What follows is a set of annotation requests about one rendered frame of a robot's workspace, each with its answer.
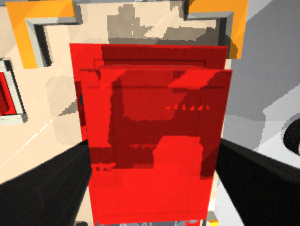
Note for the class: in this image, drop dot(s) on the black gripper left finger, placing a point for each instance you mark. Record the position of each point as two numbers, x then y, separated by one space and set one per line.
49 194

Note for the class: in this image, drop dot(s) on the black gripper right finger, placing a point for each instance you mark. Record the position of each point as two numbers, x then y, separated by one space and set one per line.
263 190

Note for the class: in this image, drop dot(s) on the black toy car wheel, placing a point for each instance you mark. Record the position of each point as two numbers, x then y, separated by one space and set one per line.
292 137

